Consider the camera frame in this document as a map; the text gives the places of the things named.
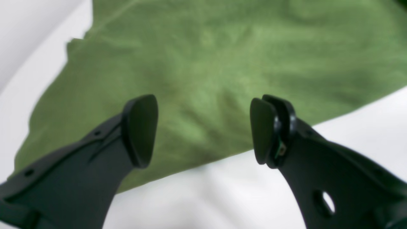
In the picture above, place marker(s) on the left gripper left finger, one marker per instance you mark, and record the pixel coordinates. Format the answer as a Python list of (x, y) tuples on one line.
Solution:
[(73, 187)]

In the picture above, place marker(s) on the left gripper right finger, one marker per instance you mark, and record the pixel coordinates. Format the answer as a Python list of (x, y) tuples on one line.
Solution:
[(334, 186)]

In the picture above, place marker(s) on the olive green T-shirt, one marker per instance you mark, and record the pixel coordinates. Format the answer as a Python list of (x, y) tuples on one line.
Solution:
[(205, 60)]

